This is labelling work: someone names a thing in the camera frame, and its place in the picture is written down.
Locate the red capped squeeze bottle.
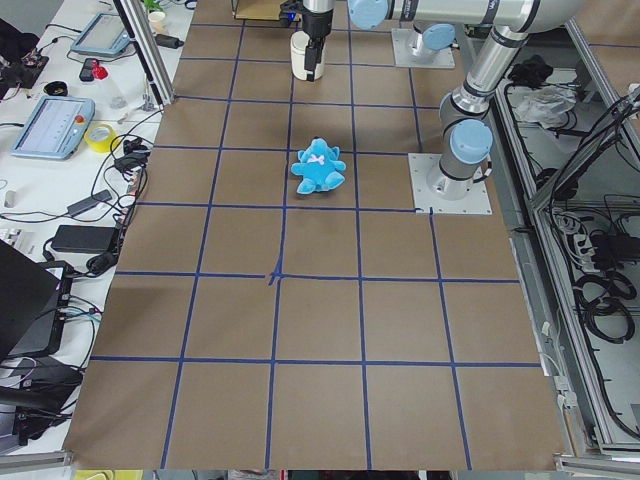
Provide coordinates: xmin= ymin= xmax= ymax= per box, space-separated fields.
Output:
xmin=92 ymin=60 xmax=127 ymax=109

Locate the yellow tape roll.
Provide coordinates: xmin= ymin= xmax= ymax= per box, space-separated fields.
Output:
xmin=83 ymin=124 xmax=116 ymax=153

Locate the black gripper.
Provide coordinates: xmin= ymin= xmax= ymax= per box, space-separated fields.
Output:
xmin=302 ymin=0 xmax=334 ymax=81

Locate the blue teach pendant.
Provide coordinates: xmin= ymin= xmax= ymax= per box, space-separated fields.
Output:
xmin=70 ymin=13 xmax=130 ymax=58
xmin=10 ymin=96 xmax=95 ymax=161

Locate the blue teddy bear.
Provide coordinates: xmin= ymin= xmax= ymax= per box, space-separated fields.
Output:
xmin=291 ymin=137 xmax=346 ymax=195

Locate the black power adapter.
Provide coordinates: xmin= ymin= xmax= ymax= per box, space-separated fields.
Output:
xmin=51 ymin=225 xmax=117 ymax=254

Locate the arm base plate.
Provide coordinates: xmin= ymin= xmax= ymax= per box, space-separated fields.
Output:
xmin=408 ymin=153 xmax=492 ymax=215
xmin=391 ymin=28 xmax=455 ymax=69

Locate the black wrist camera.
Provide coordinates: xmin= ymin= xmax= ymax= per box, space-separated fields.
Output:
xmin=279 ymin=0 xmax=304 ymax=28

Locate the aluminium frame post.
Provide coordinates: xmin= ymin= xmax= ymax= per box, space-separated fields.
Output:
xmin=113 ymin=0 xmax=175 ymax=107

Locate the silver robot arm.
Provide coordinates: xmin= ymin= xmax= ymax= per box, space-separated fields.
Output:
xmin=387 ymin=1 xmax=582 ymax=181
xmin=281 ymin=1 xmax=456 ymax=82

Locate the white trash can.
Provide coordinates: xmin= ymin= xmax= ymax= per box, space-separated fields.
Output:
xmin=290 ymin=30 xmax=310 ymax=81

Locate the black laptop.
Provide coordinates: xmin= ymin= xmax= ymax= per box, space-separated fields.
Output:
xmin=1 ymin=243 xmax=72 ymax=360

